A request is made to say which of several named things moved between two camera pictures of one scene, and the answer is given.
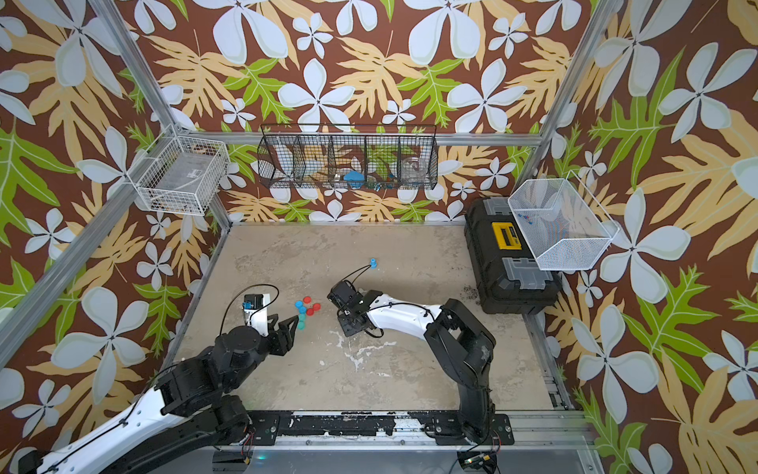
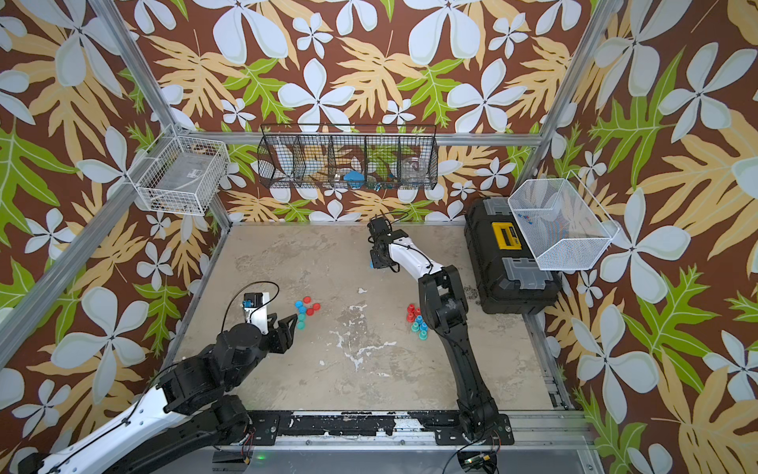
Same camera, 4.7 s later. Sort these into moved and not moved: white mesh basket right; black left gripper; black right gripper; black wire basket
Moved: black right gripper
Not moved: black left gripper; black wire basket; white mesh basket right
